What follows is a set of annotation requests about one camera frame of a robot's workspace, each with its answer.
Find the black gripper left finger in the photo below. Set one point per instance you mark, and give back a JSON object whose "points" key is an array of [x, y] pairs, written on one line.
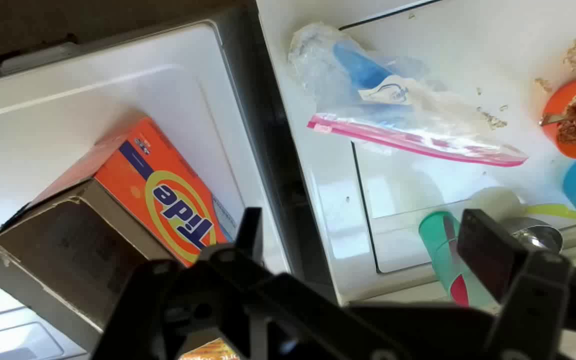
{"points": [[234, 300]]}

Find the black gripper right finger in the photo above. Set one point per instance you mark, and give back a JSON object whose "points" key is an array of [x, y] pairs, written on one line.
{"points": [[521, 266]]}

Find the clear zip bag pink seal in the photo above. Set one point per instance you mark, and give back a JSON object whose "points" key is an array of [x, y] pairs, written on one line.
{"points": [[368, 72]]}

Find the large orange Tide box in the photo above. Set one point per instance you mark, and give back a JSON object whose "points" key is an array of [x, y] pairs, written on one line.
{"points": [[168, 193]]}

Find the small metal bowl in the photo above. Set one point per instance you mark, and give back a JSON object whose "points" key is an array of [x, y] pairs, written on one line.
{"points": [[541, 235]]}

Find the teal plastic cup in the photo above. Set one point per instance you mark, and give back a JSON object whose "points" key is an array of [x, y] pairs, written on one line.
{"points": [[438, 242]]}

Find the orange bowl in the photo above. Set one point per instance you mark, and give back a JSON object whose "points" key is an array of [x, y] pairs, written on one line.
{"points": [[559, 107]]}

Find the white washing machine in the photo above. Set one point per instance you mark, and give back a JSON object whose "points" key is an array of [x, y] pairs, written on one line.
{"points": [[500, 41]]}

